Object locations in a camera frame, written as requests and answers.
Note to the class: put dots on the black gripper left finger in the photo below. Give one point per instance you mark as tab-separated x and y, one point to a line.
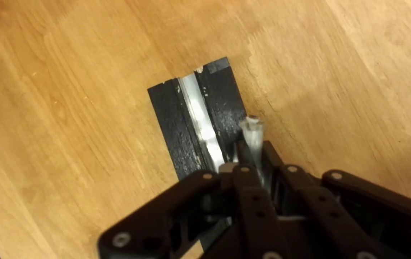
191	216

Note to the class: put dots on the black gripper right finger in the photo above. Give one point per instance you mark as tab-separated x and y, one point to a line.
358	216

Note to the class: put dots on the long black rail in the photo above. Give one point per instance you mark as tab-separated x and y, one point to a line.
177	129

